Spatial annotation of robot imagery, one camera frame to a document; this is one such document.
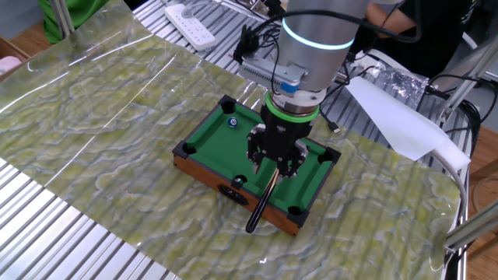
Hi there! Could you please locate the aluminium frame post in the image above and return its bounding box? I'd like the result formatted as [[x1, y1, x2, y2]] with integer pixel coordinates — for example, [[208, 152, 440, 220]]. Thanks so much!
[[437, 34, 498, 126], [443, 200, 498, 254], [48, 0, 75, 40]]

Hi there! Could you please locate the white foam sheet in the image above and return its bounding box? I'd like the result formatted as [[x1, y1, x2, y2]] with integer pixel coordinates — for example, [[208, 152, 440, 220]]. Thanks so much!
[[345, 75, 472, 172]]

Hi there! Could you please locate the mini pool table green felt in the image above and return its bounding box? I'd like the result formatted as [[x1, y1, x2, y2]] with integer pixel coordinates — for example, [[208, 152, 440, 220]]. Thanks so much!
[[172, 94, 342, 237]]

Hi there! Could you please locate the wooden pool cue black handle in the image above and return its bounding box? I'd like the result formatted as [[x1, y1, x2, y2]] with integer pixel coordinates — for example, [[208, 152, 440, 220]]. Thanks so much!
[[244, 167, 280, 234]]

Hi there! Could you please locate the black usb cable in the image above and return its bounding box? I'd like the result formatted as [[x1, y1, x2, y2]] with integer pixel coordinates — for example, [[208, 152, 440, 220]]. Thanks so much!
[[318, 104, 342, 135]]

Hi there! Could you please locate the green wrist flange ring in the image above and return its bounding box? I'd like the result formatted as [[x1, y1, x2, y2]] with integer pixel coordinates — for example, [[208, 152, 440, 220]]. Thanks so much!
[[265, 91, 321, 124]]

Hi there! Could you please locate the black cable bundle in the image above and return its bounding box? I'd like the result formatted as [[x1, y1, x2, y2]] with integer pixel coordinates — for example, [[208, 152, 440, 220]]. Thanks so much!
[[426, 73, 498, 156]]

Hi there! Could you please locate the white power strip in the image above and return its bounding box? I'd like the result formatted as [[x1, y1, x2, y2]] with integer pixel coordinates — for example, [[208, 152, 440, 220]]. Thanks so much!
[[163, 2, 217, 51]]

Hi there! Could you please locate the pink cloth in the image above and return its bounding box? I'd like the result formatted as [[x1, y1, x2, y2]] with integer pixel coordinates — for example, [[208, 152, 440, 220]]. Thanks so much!
[[0, 56, 23, 77]]

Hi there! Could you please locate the white plastic tube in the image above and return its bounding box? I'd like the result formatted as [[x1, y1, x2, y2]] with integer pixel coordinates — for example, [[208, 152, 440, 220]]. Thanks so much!
[[427, 149, 470, 234]]

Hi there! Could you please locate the bare forearm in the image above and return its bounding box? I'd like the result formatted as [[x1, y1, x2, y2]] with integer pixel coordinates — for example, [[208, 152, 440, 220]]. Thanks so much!
[[364, 2, 417, 40]]

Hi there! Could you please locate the clear plastic bag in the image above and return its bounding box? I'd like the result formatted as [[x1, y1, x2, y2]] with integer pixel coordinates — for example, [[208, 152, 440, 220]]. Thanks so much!
[[363, 58, 429, 112]]

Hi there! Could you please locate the person in black shirt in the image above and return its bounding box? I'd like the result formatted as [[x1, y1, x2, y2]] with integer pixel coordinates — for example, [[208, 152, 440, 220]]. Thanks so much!
[[365, 0, 474, 79]]

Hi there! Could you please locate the green fabric garment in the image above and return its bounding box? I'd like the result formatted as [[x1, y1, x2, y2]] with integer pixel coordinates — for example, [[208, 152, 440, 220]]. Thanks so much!
[[37, 0, 111, 44]]

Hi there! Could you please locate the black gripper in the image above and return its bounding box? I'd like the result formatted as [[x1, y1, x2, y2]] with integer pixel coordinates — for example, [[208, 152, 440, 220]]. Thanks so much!
[[246, 110, 316, 180]]

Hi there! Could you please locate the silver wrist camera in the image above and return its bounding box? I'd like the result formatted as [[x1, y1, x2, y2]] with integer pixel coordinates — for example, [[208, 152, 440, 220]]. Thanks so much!
[[237, 54, 308, 94]]

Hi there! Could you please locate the green marble pattern mat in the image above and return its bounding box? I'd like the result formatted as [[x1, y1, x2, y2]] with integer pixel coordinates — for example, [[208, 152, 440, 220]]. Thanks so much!
[[0, 0, 464, 280]]

